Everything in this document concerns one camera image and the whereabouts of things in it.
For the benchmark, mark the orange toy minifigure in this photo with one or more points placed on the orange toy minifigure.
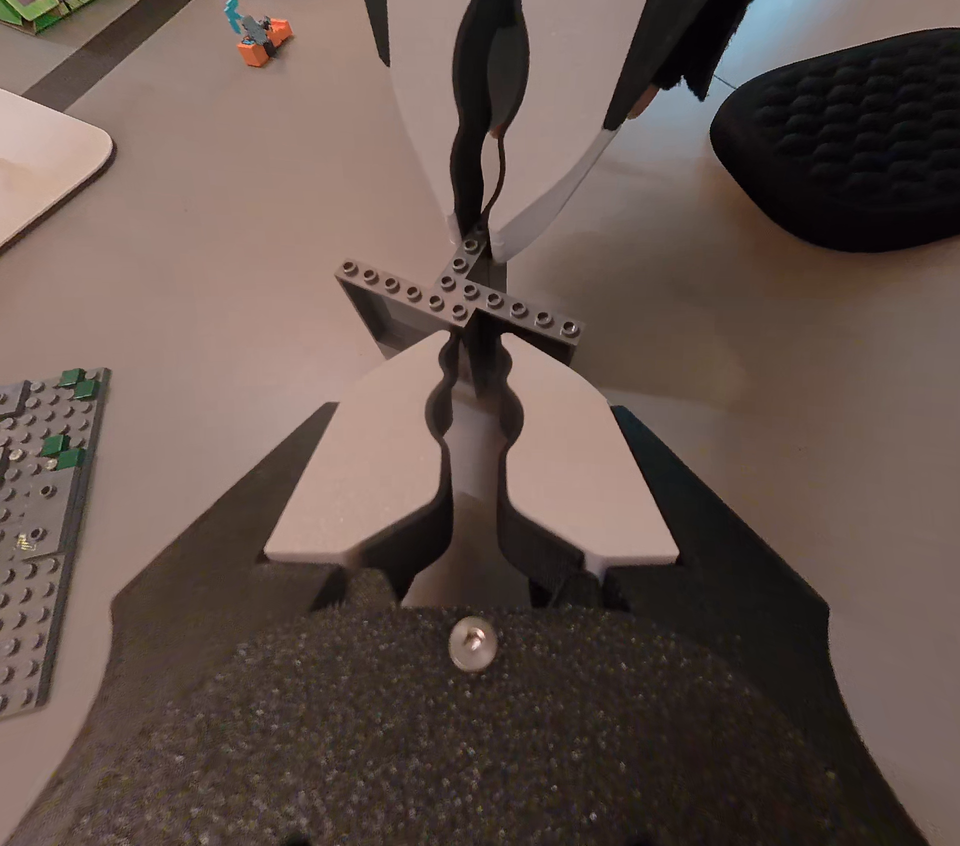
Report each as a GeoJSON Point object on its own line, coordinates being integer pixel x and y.
{"type": "Point", "coordinates": [259, 39]}

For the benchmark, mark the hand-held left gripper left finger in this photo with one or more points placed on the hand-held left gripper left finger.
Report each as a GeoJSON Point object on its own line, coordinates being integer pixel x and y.
{"type": "Point", "coordinates": [367, 471]}

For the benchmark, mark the grey brick wall assembly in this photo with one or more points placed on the grey brick wall assembly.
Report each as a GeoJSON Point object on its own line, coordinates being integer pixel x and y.
{"type": "Point", "coordinates": [457, 294]}

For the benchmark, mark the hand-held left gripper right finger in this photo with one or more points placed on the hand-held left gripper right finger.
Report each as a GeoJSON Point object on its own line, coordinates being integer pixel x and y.
{"type": "Point", "coordinates": [585, 471]}

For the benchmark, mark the grey desk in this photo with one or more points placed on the grey desk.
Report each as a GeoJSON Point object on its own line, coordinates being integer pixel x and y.
{"type": "Point", "coordinates": [225, 245]}

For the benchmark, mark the white book stand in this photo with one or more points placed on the white book stand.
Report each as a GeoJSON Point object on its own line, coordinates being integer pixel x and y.
{"type": "Point", "coordinates": [37, 163]}

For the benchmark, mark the grey brick baseplate build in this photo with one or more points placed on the grey brick baseplate build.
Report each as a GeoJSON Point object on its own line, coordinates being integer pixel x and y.
{"type": "Point", "coordinates": [37, 523]}

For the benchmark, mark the person's right hand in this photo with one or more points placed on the person's right hand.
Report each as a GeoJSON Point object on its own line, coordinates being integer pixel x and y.
{"type": "Point", "coordinates": [712, 35]}

